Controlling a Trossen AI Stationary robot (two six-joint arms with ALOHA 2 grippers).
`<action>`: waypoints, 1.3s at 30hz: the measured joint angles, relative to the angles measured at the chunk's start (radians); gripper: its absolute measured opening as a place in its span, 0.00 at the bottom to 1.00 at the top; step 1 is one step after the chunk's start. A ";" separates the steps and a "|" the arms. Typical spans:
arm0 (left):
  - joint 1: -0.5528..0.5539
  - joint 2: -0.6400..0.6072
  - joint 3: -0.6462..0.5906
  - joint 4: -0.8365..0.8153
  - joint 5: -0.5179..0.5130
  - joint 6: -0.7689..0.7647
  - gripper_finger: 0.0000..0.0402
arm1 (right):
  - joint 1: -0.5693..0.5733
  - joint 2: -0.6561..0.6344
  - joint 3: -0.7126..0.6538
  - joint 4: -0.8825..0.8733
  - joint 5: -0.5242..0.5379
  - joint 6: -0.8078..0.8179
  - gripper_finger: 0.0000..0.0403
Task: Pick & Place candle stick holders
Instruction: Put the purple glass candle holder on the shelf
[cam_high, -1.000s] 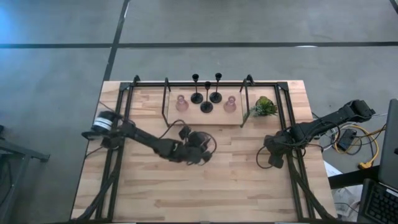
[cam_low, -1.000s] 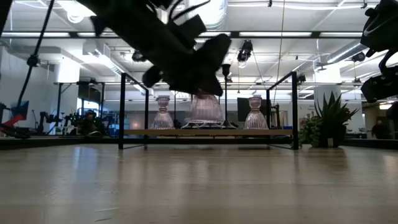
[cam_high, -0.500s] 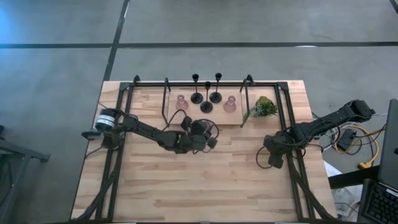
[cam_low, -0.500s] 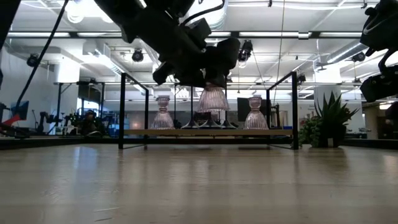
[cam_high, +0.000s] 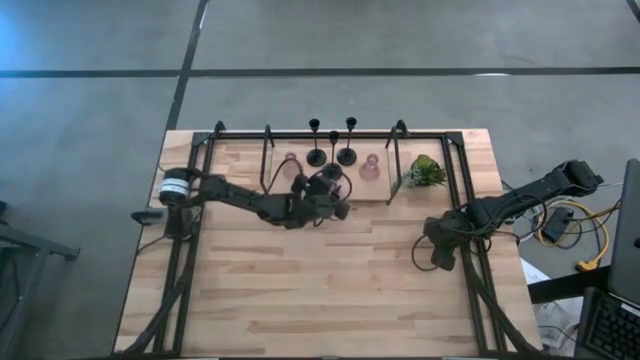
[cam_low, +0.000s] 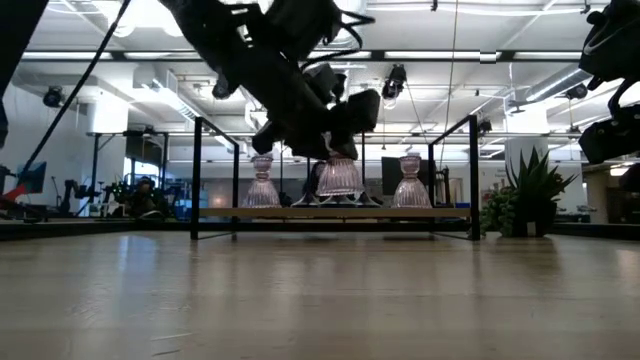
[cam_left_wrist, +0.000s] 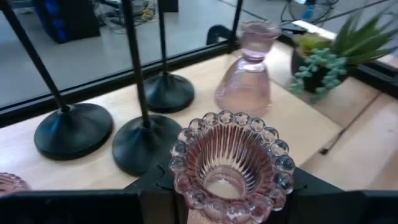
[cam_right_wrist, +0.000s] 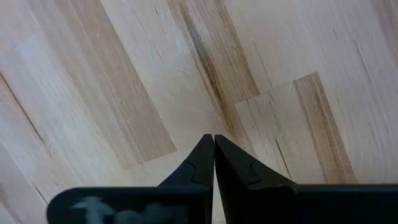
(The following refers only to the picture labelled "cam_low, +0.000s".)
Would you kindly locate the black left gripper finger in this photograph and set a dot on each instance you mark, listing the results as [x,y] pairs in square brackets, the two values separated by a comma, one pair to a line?
[345,146]
[307,150]

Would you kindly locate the pink ribbed glass candle holder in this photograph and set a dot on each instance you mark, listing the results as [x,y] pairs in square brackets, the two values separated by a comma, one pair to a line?
[339,177]
[261,192]
[411,192]

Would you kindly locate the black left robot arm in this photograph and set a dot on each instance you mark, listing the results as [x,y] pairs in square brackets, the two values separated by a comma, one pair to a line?
[240,40]

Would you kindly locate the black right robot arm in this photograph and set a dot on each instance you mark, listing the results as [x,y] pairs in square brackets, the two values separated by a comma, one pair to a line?
[612,45]

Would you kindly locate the tall black metal candlestick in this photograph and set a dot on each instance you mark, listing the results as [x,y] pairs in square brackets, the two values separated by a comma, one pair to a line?
[306,201]
[369,201]

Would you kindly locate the dark switched-off monitor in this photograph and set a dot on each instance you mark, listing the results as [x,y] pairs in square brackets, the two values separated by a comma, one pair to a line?
[389,175]

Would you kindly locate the black ceiling spotlight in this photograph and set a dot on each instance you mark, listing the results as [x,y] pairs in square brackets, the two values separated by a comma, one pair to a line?
[52,96]
[577,91]

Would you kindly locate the potted succulent plant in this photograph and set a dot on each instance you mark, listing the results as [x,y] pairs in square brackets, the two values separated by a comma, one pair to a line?
[535,210]

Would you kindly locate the small monitor with blue screen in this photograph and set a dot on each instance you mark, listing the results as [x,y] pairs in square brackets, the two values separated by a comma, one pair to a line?
[32,177]

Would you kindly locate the wooden shelf with black frame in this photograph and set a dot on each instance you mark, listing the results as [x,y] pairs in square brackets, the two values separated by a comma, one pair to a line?
[335,212]

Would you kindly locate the silver ventilation duct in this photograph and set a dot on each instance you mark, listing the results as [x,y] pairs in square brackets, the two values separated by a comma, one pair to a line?
[555,85]

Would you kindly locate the black overhead camera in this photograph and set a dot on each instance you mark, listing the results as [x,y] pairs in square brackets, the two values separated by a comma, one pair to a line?
[395,82]

